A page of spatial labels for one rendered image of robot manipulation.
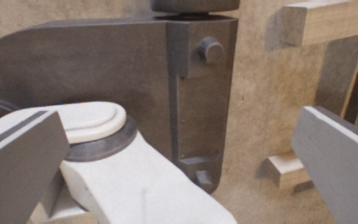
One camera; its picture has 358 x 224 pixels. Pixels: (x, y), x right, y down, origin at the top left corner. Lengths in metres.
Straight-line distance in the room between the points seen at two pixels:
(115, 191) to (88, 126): 0.11
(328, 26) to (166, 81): 0.47
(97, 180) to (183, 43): 0.29
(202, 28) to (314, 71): 0.57
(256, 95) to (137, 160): 0.57
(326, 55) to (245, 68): 0.30
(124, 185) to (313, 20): 0.61
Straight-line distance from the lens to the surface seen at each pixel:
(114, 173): 0.32
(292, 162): 1.01
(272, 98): 0.84
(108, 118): 0.36
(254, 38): 0.72
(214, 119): 0.53
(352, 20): 0.78
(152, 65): 0.46
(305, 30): 0.69
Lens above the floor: 0.61
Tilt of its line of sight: 59 degrees down
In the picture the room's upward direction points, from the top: 158 degrees clockwise
